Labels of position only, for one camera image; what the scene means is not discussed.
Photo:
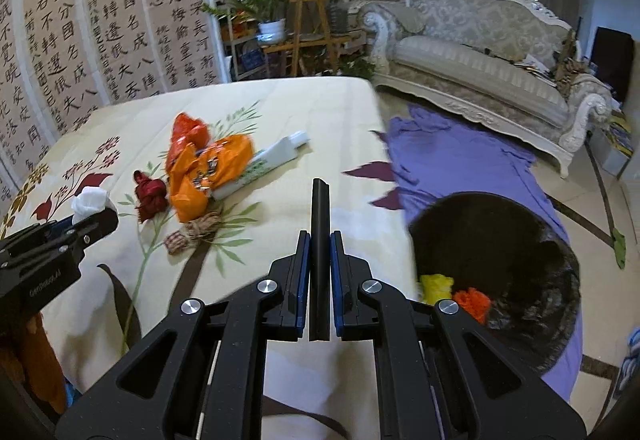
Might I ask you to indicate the storage box with items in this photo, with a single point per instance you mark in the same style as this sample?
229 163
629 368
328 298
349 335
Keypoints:
613 144

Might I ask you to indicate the dark red wrapper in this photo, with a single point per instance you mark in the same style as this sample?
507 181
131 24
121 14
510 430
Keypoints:
151 195

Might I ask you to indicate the red plastic bag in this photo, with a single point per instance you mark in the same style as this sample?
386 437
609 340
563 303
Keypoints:
185 130

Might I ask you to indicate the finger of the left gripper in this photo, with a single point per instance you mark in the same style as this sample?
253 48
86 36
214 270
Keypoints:
63 237

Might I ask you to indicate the wooden plant stand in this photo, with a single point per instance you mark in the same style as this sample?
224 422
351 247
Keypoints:
310 47

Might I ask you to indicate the plaid cloth roll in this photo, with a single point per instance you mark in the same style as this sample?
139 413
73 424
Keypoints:
192 232

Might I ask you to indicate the orange foam net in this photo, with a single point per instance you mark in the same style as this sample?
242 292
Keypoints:
476 303

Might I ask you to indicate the orange snack bag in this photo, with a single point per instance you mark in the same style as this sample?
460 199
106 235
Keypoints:
194 176

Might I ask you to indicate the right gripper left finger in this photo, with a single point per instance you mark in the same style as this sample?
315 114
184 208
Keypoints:
200 372

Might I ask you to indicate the yellow foam net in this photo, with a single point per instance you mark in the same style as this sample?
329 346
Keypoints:
435 288

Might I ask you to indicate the ornate white sofa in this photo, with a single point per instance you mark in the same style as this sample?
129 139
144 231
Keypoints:
512 66

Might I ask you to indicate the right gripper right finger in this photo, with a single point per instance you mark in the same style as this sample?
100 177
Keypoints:
439 373

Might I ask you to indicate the calligraphy folding screen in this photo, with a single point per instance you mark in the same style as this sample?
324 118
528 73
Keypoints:
63 59

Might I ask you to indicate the white tissue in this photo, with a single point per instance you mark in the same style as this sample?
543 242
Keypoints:
90 201

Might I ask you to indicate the black lined trash bin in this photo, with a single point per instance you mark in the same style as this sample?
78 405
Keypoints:
489 243

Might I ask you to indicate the white toothpaste tube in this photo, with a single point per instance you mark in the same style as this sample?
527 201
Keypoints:
282 152

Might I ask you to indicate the purple cloth on floor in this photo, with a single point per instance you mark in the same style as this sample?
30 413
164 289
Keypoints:
433 155

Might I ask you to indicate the metal shelf rack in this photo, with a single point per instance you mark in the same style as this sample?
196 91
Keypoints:
239 37

